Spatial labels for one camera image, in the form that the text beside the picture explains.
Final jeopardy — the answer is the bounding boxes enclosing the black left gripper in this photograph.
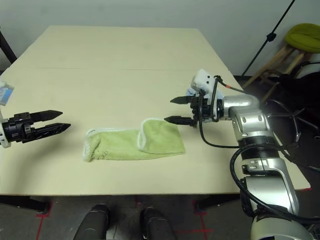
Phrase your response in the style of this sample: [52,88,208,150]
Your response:
[2,109,72,144]

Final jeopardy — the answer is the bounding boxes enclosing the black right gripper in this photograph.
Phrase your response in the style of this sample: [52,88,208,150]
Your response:
[163,94,225,127]

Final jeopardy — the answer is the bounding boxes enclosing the green towel with white trim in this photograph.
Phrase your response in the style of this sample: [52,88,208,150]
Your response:
[82,118,187,163]

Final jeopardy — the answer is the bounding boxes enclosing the light blue folded towel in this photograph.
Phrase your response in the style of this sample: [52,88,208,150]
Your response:
[186,86,225,101]

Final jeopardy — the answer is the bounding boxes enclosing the black table base foot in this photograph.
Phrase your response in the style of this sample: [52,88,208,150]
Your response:
[194,193,242,213]
[0,194,50,215]

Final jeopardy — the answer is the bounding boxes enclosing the dark robot left foot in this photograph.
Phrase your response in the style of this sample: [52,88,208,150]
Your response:
[73,203,111,240]

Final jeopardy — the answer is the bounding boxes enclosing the dark robot foot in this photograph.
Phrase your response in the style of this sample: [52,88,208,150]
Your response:
[139,206,176,240]
[73,203,111,240]

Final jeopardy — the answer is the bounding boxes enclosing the dark robot right foot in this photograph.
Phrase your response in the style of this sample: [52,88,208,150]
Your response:
[139,206,176,240]

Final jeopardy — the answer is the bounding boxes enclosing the black office chair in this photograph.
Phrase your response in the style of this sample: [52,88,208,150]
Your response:
[264,61,320,173]

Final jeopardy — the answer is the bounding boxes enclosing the wooden stool green cushion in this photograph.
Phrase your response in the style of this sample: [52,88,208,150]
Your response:
[243,23,320,101]

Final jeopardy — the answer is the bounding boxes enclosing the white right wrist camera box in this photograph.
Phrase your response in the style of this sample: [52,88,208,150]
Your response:
[191,69,217,97]

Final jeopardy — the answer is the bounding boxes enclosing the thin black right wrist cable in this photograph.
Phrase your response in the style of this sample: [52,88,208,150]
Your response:
[198,92,241,149]

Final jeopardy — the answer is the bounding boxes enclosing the thin cable with red band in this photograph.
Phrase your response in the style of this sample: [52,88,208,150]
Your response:
[213,74,251,95]

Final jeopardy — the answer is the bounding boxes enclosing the beige side table black frame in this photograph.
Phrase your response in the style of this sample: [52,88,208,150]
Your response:
[0,26,18,63]

